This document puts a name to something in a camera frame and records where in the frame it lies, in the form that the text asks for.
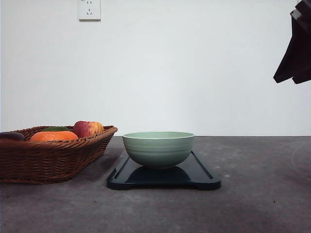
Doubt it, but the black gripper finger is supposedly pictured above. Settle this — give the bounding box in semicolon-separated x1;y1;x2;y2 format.
292;70;311;84
273;0;311;83

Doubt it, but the light green bowl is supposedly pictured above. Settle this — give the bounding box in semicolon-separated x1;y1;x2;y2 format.
122;132;195;168

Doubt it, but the brown wicker basket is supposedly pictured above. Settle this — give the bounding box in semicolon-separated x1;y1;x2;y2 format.
0;125;118;184

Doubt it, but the dark rectangular tray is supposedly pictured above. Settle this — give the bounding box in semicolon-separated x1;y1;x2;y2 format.
107;151;221;190

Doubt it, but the red apple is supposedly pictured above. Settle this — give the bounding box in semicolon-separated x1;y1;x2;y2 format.
73;121;104;138

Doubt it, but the green lime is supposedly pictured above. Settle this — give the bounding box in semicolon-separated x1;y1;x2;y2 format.
42;126;70;132

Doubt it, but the orange mandarin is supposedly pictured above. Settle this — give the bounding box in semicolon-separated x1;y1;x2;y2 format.
30;131;79;141

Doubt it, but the dark red plum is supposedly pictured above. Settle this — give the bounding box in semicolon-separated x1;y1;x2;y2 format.
0;132;25;140

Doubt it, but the white wall socket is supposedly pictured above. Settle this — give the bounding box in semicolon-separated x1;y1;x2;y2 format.
78;0;101;23

